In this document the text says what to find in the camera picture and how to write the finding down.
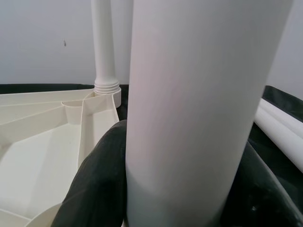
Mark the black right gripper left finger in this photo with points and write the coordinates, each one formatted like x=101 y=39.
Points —
x=94 y=184

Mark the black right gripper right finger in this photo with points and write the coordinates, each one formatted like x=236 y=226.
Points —
x=255 y=201

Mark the white plastic table top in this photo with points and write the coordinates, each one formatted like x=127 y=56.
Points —
x=35 y=142

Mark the white tapered plastic table leg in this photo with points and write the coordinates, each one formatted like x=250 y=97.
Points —
x=189 y=106
x=284 y=111
x=277 y=137
x=104 y=47

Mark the black table cloth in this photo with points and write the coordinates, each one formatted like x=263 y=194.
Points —
x=279 y=165

